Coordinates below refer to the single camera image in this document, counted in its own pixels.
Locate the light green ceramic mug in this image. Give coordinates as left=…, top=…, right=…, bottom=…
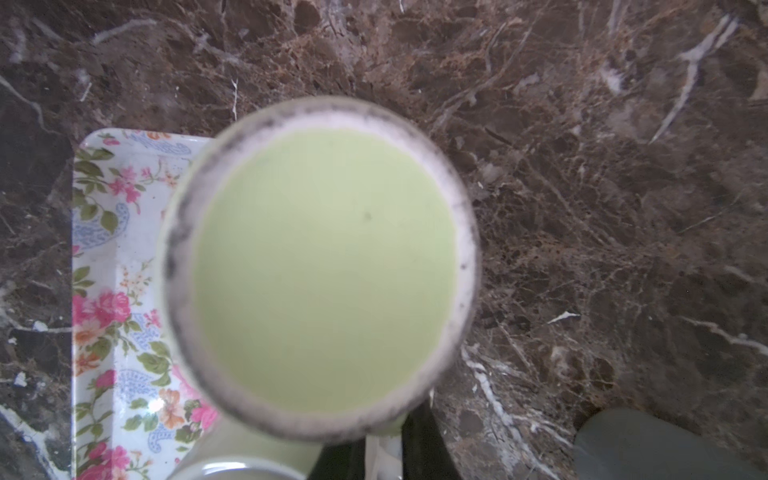
left=157, top=96, right=481, bottom=443

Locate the grey ceramic mug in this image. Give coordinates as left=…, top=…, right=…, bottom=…
left=573, top=408, right=767, bottom=480

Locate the white ceramic mug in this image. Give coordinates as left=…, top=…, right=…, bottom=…
left=167, top=413, right=325, bottom=480

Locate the black metal cup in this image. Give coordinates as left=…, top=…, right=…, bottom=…
left=307, top=400, right=461, bottom=480

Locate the floral rectangular serving tray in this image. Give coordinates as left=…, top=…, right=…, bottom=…
left=72, top=128, right=217, bottom=479

